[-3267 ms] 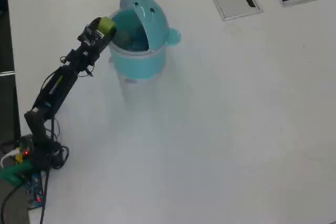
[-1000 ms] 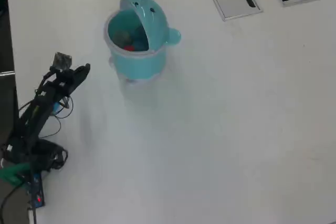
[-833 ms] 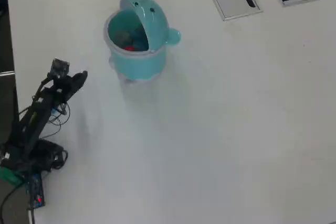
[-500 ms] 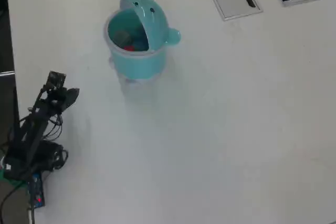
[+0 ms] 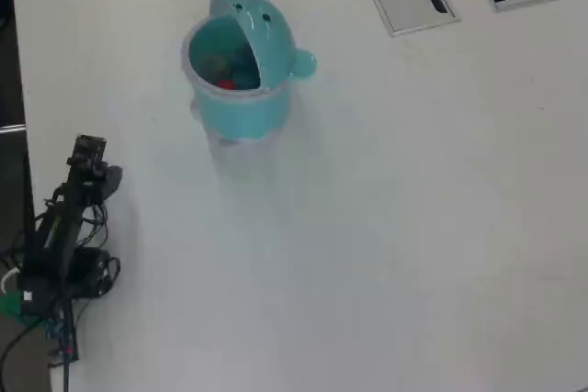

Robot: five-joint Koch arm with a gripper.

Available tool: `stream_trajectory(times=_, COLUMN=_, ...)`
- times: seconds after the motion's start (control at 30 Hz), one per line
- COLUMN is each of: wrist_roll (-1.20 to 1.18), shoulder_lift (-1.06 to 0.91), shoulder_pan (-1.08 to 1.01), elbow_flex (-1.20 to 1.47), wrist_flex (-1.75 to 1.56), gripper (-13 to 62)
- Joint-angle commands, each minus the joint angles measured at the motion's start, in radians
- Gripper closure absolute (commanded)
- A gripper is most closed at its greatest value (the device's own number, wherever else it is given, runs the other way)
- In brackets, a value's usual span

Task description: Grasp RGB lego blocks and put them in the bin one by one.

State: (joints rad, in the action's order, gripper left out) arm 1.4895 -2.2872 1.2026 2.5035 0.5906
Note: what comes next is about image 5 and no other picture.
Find teal whale shaped bin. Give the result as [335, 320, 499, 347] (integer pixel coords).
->
[179, 0, 319, 154]

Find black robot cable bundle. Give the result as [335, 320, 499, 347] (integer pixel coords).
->
[77, 201, 123, 297]

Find green circuit board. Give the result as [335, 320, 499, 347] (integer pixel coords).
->
[0, 291, 27, 319]

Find black power cable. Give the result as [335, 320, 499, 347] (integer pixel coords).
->
[0, 316, 50, 392]

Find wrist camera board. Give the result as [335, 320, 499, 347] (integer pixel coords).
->
[74, 134, 107, 167]

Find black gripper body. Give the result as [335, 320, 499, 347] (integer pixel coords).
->
[63, 160, 109, 205]

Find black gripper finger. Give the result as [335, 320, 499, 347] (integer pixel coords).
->
[101, 164, 124, 201]

